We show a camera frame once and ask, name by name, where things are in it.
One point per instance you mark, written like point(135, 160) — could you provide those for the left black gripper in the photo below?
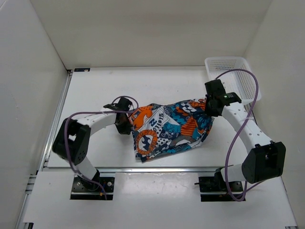
point(126, 129)

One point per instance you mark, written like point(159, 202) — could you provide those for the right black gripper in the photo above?
point(208, 112)

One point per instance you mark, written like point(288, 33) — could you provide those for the colourful patterned shorts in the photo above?
point(160, 130)

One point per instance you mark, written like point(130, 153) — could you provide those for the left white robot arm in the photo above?
point(72, 140)

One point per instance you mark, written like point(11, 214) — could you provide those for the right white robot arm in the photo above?
point(265, 158)

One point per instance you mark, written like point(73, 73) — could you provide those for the white plastic basket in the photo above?
point(230, 70)

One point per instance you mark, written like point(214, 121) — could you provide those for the small black label sticker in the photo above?
point(81, 69)

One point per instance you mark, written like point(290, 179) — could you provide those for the front aluminium rail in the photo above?
point(156, 169)

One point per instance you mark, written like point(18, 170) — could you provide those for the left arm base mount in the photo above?
point(84, 190)

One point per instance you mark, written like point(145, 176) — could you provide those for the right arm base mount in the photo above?
point(210, 191)

